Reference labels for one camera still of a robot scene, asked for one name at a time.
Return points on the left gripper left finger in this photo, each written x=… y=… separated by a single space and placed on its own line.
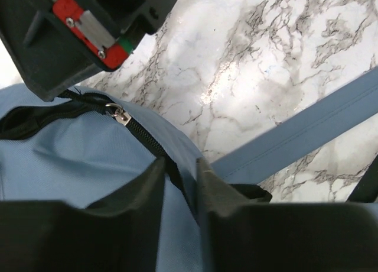
x=119 y=232

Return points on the blue student backpack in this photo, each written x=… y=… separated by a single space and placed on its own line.
x=85 y=145

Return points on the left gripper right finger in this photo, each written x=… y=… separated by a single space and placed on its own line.
x=241 y=230

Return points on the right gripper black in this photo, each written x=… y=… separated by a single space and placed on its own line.
x=57 y=43

